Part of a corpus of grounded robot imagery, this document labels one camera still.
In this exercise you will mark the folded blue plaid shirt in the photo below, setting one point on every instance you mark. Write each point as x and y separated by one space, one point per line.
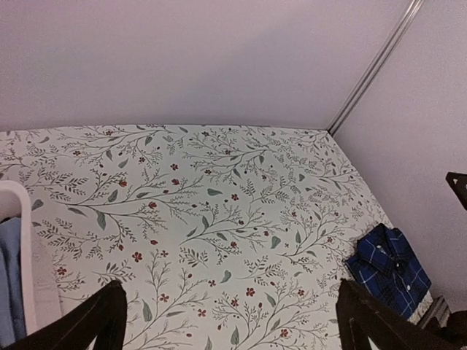
385 265

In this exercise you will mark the light blue shirt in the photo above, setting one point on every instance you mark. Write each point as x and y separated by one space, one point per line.
13 324

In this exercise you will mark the floral patterned table cloth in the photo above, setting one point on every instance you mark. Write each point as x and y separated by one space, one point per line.
224 237

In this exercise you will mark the white plastic bin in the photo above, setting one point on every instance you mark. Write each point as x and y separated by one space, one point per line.
40 293

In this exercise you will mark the right aluminium corner post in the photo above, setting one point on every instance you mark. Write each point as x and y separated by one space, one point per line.
379 60

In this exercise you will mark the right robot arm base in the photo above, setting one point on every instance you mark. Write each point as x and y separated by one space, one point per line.
440 321

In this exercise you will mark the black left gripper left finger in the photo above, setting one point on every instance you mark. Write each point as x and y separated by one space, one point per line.
100 320

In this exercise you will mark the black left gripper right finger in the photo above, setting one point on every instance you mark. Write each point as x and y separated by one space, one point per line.
363 320

